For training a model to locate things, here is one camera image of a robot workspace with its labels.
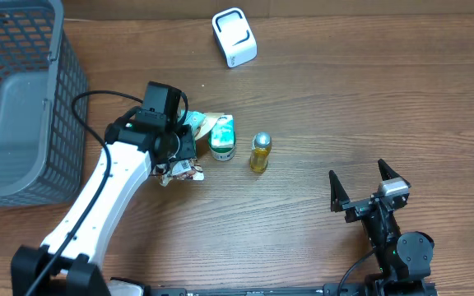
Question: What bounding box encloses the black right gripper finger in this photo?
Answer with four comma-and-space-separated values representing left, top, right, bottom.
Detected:
328, 170, 351, 212
378, 159, 400, 181

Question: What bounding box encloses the brown patterned snack packet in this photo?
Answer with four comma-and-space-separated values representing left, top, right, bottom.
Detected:
156, 159, 205, 187

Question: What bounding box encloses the teal white snack packet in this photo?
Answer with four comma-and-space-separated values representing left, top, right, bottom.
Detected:
184, 110, 224, 141

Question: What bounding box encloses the green white tissue pack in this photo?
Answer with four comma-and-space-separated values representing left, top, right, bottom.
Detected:
208, 115, 236, 161

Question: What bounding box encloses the clear bottle yellow liquid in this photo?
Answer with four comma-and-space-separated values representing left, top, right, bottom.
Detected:
250, 132, 272, 173

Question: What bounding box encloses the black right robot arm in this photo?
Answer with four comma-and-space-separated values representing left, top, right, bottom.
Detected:
323, 159, 438, 296

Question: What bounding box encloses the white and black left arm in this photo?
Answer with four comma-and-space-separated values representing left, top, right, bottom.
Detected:
11, 107, 205, 295

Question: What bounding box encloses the white barcode scanner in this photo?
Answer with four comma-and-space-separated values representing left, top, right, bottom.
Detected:
211, 7, 258, 68

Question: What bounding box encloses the grey plastic mesh basket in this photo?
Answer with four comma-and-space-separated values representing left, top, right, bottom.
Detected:
0, 1, 88, 206

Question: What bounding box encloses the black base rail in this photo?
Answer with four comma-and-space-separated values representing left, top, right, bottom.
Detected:
105, 277, 369, 296

